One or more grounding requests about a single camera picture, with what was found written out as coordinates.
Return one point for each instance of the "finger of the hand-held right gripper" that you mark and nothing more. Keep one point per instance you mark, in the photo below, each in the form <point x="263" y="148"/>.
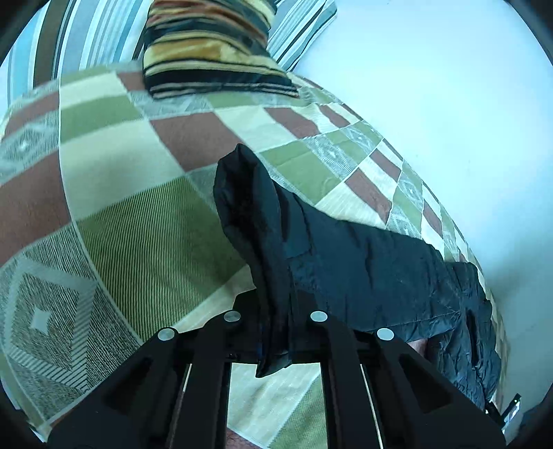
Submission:
<point x="507" y="410"/>

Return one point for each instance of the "black puffer jacket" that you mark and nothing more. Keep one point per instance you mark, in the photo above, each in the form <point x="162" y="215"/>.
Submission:
<point x="345" y="259"/>

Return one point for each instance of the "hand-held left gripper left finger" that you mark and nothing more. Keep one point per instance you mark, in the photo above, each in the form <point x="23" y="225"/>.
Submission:
<point x="242" y="341"/>

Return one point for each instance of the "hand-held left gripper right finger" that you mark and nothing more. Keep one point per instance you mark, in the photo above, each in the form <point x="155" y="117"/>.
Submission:
<point x="332" y="341"/>

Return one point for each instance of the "blue white striped pillow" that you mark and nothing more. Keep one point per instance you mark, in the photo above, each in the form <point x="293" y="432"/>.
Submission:
<point x="77" y="39"/>

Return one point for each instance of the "yellow black striped folded blanket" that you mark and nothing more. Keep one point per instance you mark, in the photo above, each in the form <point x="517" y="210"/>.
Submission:
<point x="207" y="52"/>

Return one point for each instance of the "checkered green brown bed sheet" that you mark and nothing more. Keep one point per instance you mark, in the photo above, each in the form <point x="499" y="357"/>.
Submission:
<point x="129" y="172"/>

